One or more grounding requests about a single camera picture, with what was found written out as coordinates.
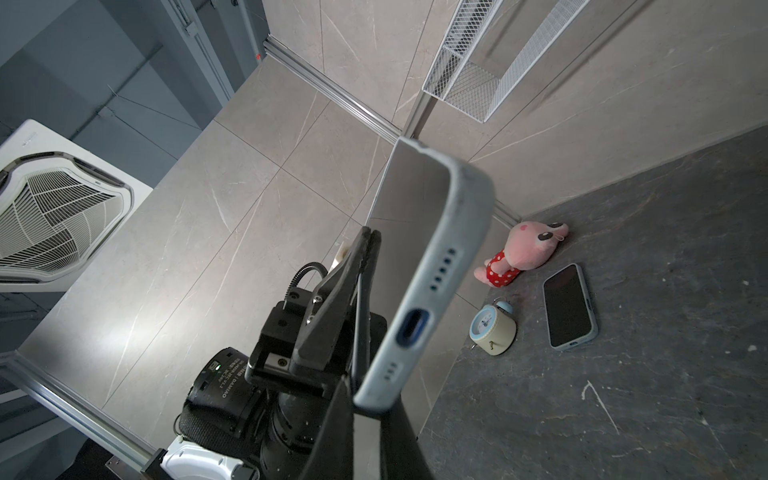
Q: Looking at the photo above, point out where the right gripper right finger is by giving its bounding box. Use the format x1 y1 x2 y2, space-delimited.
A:
380 399 433 480

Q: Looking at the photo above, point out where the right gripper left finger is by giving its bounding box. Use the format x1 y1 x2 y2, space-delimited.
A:
299 377 354 479

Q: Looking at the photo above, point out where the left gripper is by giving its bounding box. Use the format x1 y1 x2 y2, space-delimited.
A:
245 227 382 399

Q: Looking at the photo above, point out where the phone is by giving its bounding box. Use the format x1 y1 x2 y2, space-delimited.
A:
354 137 495 414
542 263 599 351

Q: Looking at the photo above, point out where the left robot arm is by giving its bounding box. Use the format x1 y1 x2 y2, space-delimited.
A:
144 227 386 479

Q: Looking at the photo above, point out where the small cream alarm clock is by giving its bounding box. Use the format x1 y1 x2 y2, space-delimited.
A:
469 300 518 356

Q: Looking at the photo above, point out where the pink plush toy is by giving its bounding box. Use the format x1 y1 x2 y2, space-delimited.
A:
473 221 569 288

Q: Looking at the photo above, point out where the ceiling air conditioner unit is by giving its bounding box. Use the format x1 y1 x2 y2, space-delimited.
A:
1 119 152 293

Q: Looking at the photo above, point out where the white wire mesh basket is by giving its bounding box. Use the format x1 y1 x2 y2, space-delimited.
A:
422 0 589 123

